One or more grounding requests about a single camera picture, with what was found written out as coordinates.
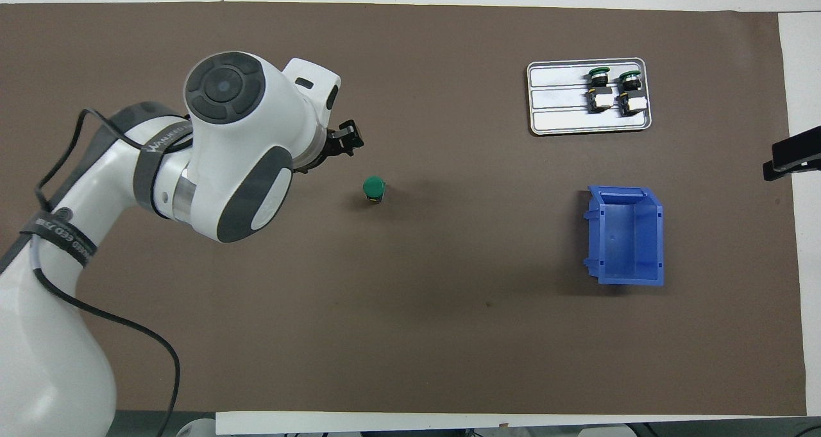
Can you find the grey metal tray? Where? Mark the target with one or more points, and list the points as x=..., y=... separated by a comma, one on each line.
x=558, y=119

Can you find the green push button switch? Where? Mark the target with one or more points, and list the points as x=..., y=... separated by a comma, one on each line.
x=632, y=97
x=600, y=94
x=373, y=185

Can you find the brown paper mat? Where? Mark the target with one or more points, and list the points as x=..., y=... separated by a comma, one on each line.
x=449, y=328

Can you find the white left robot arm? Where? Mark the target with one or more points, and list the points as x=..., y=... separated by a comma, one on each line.
x=244, y=135

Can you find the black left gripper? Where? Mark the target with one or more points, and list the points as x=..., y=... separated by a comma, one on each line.
x=322, y=148

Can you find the blue plastic bin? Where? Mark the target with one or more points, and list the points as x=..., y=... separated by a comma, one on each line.
x=632, y=238

